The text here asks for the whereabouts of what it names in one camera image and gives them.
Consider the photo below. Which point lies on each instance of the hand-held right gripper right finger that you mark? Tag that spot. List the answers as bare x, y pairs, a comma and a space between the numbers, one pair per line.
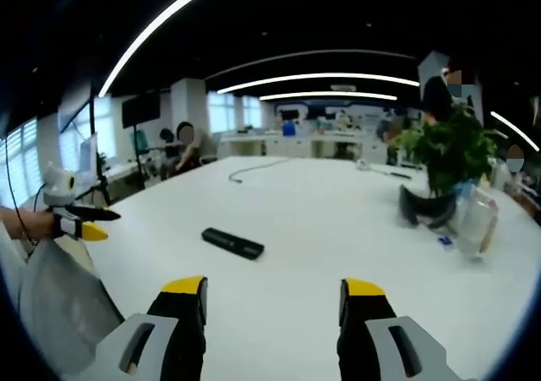
372, 313

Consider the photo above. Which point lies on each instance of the long curved ceiling light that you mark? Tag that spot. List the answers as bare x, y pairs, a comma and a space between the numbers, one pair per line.
143, 34

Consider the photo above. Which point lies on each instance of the black plant pot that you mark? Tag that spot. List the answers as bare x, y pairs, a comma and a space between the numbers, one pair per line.
427, 210

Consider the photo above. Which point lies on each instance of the green potted plant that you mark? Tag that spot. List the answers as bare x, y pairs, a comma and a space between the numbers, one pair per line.
452, 148

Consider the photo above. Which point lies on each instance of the small black flat item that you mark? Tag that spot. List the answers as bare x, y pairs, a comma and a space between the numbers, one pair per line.
400, 175

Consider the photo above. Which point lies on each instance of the black wall screen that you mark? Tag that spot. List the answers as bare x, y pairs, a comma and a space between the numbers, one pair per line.
141, 110

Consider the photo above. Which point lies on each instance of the clear plastic bag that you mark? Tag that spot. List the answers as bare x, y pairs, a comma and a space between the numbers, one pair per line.
477, 224

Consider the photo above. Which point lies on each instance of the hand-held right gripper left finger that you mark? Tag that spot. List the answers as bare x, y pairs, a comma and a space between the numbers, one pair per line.
169, 313

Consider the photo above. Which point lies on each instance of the ceiling light strip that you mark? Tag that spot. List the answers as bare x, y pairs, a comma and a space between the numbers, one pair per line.
513, 129
317, 78
327, 96

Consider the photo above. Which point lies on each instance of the black remote control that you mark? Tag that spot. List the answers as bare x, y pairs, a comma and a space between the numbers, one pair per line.
232, 243

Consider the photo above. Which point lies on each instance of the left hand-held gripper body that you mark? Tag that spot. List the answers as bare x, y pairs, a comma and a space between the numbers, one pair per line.
57, 184

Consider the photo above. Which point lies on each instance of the small blue item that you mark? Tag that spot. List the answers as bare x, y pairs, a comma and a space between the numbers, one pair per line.
445, 241

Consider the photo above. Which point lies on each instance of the office chair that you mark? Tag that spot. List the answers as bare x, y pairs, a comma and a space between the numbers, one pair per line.
208, 160

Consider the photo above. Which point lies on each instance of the person's grey clothing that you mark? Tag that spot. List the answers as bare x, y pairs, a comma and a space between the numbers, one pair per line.
55, 296

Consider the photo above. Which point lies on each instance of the white counter cabinets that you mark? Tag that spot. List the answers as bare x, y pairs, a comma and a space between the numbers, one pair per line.
296, 146

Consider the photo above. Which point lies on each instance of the blue container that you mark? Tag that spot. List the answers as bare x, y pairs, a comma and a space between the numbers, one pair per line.
288, 128

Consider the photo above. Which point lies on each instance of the small white device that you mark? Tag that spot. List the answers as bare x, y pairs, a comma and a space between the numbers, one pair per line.
362, 164

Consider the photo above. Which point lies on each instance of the white board on stand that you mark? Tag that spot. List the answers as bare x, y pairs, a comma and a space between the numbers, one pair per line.
87, 158

